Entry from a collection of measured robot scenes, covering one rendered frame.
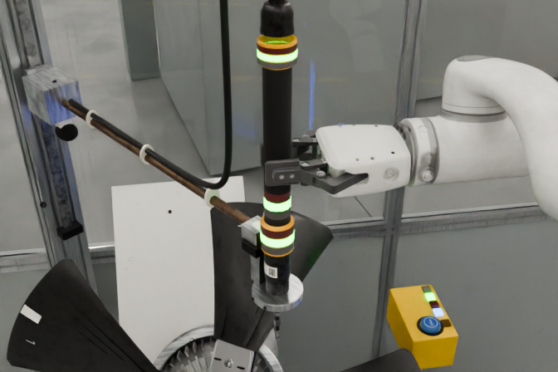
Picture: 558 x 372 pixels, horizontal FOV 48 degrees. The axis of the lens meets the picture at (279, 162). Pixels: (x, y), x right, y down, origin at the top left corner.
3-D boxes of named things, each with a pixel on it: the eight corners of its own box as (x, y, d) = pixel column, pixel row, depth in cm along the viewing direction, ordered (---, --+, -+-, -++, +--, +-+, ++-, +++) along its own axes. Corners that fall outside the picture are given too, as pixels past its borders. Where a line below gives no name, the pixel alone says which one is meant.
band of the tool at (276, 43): (249, 64, 69) (248, 38, 67) (277, 54, 72) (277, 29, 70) (276, 75, 66) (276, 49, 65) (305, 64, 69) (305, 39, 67)
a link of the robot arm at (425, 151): (434, 199, 76) (411, 202, 76) (410, 163, 84) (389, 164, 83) (444, 139, 72) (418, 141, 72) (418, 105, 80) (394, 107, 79)
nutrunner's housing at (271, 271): (257, 307, 88) (250, -25, 64) (277, 293, 90) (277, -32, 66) (276, 321, 85) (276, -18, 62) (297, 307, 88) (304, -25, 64)
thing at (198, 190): (61, 107, 117) (60, 100, 116) (68, 105, 118) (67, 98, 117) (254, 236, 84) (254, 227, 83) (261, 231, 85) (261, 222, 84)
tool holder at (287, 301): (232, 286, 88) (228, 230, 83) (268, 263, 92) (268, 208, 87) (276, 320, 82) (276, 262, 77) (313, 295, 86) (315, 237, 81)
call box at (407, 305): (384, 321, 147) (389, 286, 141) (426, 316, 148) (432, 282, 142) (407, 376, 133) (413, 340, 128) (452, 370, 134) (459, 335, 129)
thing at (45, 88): (26, 111, 124) (17, 70, 119) (59, 100, 128) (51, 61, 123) (51, 129, 117) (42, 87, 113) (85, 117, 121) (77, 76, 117)
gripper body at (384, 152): (419, 200, 76) (328, 208, 74) (393, 158, 84) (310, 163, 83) (428, 146, 72) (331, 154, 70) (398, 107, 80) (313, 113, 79)
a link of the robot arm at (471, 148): (441, 119, 73) (438, 194, 76) (546, 111, 74) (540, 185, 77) (415, 104, 81) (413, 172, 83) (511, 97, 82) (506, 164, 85)
